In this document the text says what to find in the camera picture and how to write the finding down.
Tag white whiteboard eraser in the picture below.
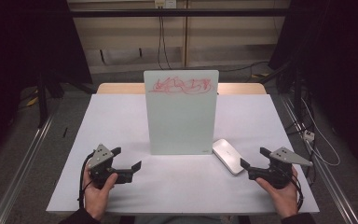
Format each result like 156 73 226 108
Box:
212 138 246 175

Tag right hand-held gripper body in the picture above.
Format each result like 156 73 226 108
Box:
247 147 314 190

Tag pale green glass whiteboard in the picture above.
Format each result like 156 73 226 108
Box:
143 69 220 156

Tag aluminium floor rail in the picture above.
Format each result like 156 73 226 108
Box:
280 93 358 224
0 113 59 224

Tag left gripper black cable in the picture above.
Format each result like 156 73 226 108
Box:
77 151 97 210

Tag white wall socket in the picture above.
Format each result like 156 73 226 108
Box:
154 0 178 9

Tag black metal stand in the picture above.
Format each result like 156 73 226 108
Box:
35 72 49 129

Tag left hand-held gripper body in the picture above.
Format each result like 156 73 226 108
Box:
86 144 134 190

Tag wooden table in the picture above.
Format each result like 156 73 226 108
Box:
96 82 268 95

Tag black horizontal crossbar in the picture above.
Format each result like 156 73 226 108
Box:
69 7 294 19

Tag black floor cable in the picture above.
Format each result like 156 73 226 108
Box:
218 61 270 74

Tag black hanging cables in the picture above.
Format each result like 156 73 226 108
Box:
157 16 172 71

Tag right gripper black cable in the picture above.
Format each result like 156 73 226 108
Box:
287 172 306 213

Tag black curtain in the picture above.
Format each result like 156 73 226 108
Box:
268 0 358 180
0 0 93 171

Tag person's right hand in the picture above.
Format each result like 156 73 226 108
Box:
255 166 300 220

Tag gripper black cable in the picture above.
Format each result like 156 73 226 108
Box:
287 172 306 213
77 151 97 210

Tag person's left hand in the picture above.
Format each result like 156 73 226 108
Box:
82 164 119 222

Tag white floor cable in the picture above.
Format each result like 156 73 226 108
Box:
300 97 341 167

